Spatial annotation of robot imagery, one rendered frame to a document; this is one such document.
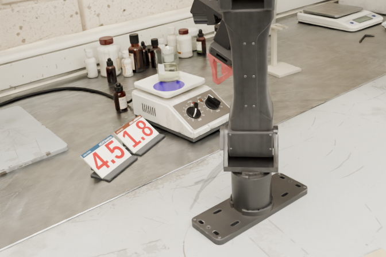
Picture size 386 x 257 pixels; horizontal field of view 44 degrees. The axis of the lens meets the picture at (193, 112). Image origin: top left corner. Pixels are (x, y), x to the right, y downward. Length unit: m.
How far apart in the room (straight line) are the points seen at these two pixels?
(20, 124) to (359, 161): 0.74
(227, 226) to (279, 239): 0.08
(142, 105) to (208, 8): 0.29
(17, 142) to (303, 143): 0.59
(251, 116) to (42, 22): 0.88
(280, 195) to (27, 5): 0.90
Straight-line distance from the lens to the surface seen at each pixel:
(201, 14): 0.93
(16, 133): 1.12
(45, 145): 1.04
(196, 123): 0.98
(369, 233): 0.76
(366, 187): 0.86
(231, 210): 0.77
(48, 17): 1.44
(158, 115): 1.03
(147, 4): 1.58
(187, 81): 1.06
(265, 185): 0.73
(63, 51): 1.42
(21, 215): 0.85
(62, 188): 0.90
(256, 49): 0.61
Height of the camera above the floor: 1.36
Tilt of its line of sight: 25 degrees down
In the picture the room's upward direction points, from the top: 4 degrees counter-clockwise
